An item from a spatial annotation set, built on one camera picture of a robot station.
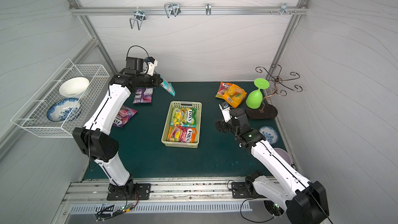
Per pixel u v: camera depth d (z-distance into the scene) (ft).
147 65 2.17
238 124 1.93
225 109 2.23
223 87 3.78
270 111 3.40
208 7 2.36
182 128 3.07
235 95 3.52
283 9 2.51
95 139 1.45
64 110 2.12
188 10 2.55
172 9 2.48
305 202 1.25
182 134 2.97
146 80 2.23
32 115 1.86
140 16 2.57
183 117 3.21
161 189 2.46
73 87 2.43
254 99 2.64
